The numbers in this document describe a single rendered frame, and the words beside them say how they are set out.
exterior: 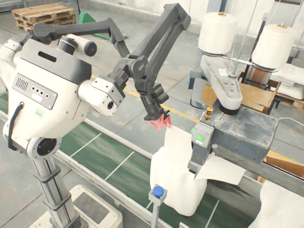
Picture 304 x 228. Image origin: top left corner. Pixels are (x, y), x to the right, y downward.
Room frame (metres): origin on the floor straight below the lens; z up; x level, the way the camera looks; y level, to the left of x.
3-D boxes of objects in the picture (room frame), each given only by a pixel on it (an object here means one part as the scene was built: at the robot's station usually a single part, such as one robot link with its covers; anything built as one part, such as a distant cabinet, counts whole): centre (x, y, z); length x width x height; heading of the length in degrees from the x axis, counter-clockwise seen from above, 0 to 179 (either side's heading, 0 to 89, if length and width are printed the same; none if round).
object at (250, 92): (1.09, -0.55, 1.18); 0.34 x 0.25 x 0.31; 148
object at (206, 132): (0.72, -0.23, 1.29); 0.08 x 0.05 x 0.09; 58
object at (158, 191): (0.70, -0.07, 0.84); 0.06 x 0.06 x 0.02
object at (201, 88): (1.13, -0.38, 1.23); 0.28 x 0.07 x 0.16; 58
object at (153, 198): (0.70, -0.07, 0.81); 0.08 x 0.08 x 0.06; 58
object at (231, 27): (1.11, -0.29, 1.61); 0.17 x 0.17 x 0.17
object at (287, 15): (1.17, -0.60, 0.88); 0.12 x 0.11 x 1.74; 148
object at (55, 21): (5.95, 2.90, 0.22); 1.21 x 0.84 x 0.14; 148
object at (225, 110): (0.85, -0.36, 1.35); 0.09 x 0.09 x 0.03
